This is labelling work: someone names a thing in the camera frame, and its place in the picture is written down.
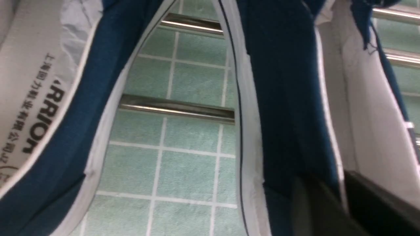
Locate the navy slip-on shoe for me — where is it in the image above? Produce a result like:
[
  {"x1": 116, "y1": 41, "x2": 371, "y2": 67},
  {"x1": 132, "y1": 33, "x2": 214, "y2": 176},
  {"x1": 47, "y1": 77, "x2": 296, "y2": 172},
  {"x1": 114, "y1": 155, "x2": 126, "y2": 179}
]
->
[
  {"x1": 213, "y1": 0, "x2": 420, "y2": 236},
  {"x1": 0, "y1": 0, "x2": 175, "y2": 236}
]

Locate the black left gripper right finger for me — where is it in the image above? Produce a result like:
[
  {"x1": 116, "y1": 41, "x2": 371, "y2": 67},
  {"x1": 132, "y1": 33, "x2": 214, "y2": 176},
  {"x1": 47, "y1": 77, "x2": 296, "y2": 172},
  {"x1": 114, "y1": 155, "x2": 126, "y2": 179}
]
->
[{"x1": 345, "y1": 171, "x2": 420, "y2": 236}]

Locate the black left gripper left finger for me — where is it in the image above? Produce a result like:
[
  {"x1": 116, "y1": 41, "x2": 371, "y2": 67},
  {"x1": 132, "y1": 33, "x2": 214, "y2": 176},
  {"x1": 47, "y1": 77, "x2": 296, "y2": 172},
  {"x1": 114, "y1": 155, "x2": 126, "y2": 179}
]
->
[{"x1": 292, "y1": 176, "x2": 369, "y2": 236}]

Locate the metal shoe rack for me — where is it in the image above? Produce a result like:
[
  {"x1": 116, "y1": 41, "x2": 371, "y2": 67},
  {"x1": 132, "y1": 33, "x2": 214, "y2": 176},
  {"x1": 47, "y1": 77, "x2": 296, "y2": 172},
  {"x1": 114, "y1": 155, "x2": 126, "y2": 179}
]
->
[{"x1": 119, "y1": 5, "x2": 420, "y2": 125}]

